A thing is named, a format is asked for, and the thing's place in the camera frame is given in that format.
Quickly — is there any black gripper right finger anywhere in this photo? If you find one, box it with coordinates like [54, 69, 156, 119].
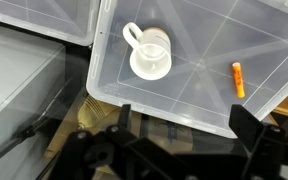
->
[229, 104, 286, 180]

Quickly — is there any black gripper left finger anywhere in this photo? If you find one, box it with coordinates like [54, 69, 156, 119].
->
[105, 104, 132, 134]

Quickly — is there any white ceramic mug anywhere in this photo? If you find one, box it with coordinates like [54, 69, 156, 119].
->
[122, 22, 172, 81]

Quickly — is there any clear plastic bin with mug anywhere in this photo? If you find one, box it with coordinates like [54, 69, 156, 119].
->
[86, 0, 288, 138]

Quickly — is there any orange marker pen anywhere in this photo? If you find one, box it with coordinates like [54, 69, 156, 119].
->
[232, 62, 245, 98]

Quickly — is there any clear plastic bin left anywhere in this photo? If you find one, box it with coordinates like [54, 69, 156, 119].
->
[0, 0, 100, 46]

